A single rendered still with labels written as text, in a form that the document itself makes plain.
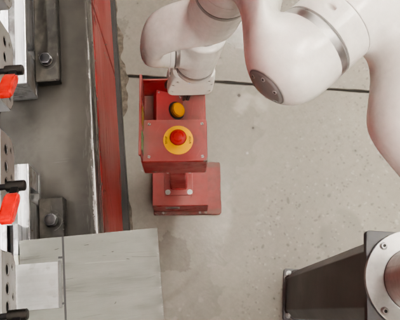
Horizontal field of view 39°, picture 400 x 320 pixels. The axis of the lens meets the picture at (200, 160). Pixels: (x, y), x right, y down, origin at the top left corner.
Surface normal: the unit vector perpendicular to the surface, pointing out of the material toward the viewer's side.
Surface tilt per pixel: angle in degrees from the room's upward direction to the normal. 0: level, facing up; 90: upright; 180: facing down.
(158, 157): 0
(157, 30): 47
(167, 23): 37
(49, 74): 0
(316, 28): 0
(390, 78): 55
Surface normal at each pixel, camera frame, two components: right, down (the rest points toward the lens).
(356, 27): 0.37, 0.15
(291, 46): -0.11, -0.18
